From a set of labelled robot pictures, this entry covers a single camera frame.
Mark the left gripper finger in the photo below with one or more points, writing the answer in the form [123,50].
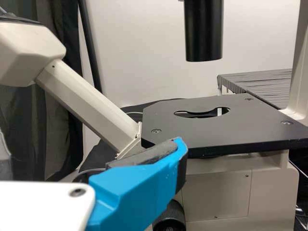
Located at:
[137,187]

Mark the cream microscope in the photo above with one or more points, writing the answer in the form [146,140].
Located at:
[216,130]

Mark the black platform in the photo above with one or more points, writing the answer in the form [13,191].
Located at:
[262,84]

